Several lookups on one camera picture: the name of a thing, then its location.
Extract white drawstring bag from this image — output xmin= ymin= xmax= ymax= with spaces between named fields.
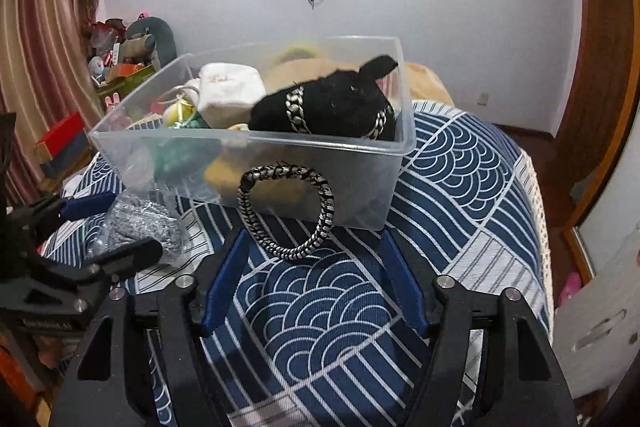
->
xmin=186 ymin=63 xmax=267 ymax=128

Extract black trimmed white pouch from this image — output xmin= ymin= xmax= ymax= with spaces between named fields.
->
xmin=248 ymin=55 xmax=398 ymax=141

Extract silver glitter pouch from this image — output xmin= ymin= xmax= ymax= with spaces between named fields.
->
xmin=88 ymin=190 xmax=188 ymax=267

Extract red and grey box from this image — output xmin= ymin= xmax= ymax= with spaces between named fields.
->
xmin=32 ymin=112 xmax=91 ymax=179

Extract blue wave pattern tablecloth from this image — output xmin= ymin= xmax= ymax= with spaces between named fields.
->
xmin=41 ymin=100 xmax=557 ymax=427

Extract green knitted cloth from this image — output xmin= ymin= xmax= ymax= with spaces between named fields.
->
xmin=148 ymin=138 xmax=221 ymax=187

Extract pink rabbit plush toy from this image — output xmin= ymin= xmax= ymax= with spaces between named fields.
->
xmin=104 ymin=92 xmax=120 ymax=112

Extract green cardboard box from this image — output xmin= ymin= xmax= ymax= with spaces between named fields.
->
xmin=96 ymin=64 xmax=155 ymax=113

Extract yellow plush toy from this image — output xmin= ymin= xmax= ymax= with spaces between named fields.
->
xmin=163 ymin=98 xmax=198 ymax=129

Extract grey green plush toy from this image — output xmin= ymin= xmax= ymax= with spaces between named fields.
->
xmin=119 ymin=16 xmax=177 ymax=72

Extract clear plastic storage bin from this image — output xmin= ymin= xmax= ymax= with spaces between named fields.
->
xmin=89 ymin=36 xmax=416 ymax=230

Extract brown wooden door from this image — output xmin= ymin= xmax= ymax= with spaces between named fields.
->
xmin=525 ymin=0 xmax=639 ymax=230

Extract striped red beige curtain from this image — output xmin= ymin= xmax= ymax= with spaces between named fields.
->
xmin=1 ymin=0 xmax=104 ymax=204

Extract black white braided bracelet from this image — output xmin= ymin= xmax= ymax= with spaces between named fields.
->
xmin=235 ymin=160 xmax=335 ymax=263

